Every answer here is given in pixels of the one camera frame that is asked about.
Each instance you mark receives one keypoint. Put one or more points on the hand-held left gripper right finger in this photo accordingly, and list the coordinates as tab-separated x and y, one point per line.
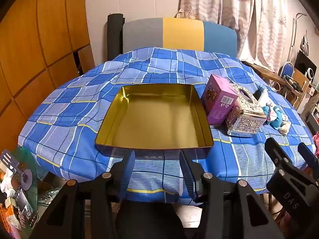
188	178

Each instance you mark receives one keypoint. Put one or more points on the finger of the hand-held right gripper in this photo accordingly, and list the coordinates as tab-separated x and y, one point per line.
274	151
307	155

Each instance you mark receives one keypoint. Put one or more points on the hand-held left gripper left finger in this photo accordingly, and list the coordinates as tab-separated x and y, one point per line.
127	175

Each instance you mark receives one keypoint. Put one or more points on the gold metal tin tray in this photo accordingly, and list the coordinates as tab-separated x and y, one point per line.
154	119

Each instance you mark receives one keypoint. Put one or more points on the pink blanket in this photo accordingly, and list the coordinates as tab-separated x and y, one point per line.
316	140

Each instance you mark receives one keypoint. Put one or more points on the teal and white plush toy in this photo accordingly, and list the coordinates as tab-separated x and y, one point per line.
274	115

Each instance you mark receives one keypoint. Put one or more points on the ornate gold tissue box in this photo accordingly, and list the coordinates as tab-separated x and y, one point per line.
246	119

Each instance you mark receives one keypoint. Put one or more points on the black feather toy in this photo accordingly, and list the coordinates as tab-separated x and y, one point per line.
260	92

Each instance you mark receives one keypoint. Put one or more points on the pink cardboard box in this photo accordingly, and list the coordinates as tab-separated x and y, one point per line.
216	104

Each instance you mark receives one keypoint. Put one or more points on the wooden desk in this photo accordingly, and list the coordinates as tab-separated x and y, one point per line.
269	76

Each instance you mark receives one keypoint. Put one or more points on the blue plaid tablecloth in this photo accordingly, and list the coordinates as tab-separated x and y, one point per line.
74	119

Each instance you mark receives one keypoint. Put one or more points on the small white fan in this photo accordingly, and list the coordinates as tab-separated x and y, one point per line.
310	73

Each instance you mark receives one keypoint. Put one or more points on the blue folding chair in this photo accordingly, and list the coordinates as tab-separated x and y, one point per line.
287	68

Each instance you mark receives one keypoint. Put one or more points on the black monitor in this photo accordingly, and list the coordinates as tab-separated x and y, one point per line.
302	62

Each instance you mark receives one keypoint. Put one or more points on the smartphone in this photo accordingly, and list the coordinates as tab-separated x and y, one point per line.
25	206

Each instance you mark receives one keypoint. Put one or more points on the white clothes iron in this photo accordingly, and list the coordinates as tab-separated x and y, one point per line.
306	44

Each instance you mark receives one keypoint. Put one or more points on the white metal pole stand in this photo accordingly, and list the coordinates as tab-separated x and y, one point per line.
295	29

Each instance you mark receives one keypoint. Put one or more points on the grey yellow blue chair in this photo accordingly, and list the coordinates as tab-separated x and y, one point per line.
182	34

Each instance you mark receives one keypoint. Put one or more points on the pink patterned curtain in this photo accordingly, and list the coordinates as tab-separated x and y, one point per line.
236	5

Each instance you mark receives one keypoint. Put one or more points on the wooden wardrobe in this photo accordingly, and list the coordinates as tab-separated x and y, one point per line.
37	42

